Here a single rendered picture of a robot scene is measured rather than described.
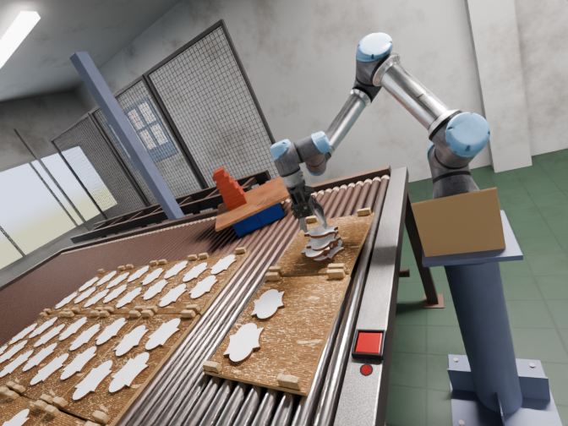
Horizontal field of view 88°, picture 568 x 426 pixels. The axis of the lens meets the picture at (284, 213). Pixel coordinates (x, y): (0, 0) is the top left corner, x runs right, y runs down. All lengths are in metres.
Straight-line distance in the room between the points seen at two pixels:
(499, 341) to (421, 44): 2.89
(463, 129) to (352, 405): 0.77
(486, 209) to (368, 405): 0.64
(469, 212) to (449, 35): 2.77
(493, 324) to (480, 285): 0.19
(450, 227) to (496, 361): 0.64
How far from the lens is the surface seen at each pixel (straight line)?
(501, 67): 3.48
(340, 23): 3.74
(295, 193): 1.02
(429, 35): 3.64
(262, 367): 0.89
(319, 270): 1.10
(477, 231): 1.08
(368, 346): 0.81
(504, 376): 1.59
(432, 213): 1.03
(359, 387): 0.77
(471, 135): 1.01
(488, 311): 1.32
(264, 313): 1.02
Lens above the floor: 1.53
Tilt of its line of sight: 20 degrees down
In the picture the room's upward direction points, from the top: 24 degrees counter-clockwise
